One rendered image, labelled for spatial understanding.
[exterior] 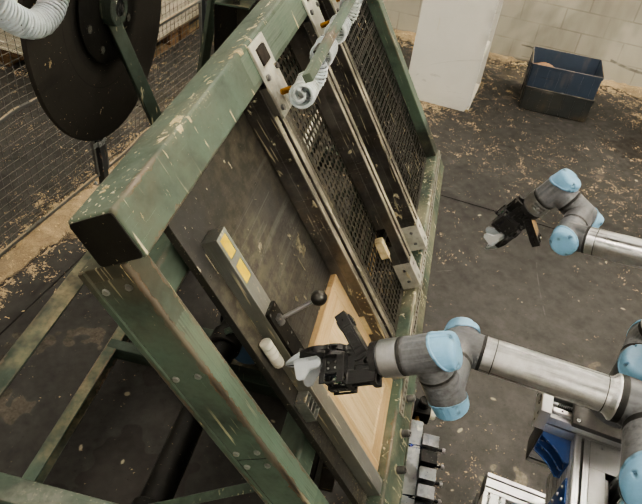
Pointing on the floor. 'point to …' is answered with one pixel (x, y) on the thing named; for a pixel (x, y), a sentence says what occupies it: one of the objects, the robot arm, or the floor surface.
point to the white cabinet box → (452, 50)
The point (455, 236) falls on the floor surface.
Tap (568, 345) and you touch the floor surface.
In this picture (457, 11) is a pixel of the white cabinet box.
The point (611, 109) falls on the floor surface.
